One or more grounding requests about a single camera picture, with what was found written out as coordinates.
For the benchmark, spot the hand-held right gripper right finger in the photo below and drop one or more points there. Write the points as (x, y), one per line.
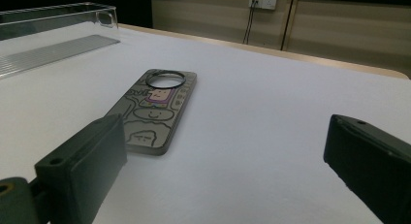
(371, 162)

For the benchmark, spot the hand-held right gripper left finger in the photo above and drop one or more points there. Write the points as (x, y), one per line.
(80, 172)

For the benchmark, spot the clear plastic storage box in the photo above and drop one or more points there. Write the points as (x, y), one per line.
(48, 52)

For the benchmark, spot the white table cover sheet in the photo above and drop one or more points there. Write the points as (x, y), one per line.
(252, 127)

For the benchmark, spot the wooden table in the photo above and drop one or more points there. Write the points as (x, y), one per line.
(290, 56)

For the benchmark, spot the white wall socket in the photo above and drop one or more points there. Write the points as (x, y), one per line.
(263, 1)

